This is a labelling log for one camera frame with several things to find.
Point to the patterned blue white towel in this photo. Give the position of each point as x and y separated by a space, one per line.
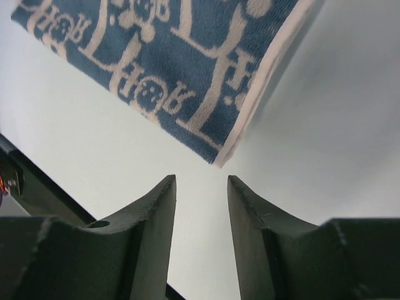
197 69

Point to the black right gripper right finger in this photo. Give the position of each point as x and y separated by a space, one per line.
279 256

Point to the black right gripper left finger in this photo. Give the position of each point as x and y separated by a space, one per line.
93 256

